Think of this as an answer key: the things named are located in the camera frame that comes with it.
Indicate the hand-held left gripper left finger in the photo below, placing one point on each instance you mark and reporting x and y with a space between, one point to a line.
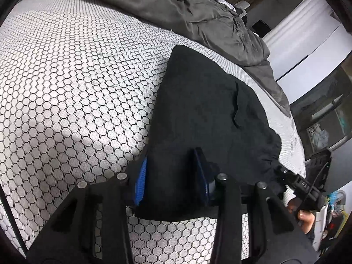
140 184

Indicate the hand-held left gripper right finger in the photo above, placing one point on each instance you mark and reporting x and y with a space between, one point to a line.
202 176

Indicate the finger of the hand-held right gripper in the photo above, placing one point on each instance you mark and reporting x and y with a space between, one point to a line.
283 172

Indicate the black pants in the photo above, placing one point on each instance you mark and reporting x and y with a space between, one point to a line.
206 101

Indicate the person's right hand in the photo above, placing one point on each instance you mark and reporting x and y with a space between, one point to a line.
305 220

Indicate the white honeycomb pattern mattress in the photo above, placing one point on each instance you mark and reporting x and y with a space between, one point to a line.
68 88

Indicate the white wardrobe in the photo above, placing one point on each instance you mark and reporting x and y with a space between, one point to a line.
302 33

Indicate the white chair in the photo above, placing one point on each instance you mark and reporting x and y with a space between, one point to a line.
242 7

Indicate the grey duvet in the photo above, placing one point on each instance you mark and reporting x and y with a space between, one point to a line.
165 2

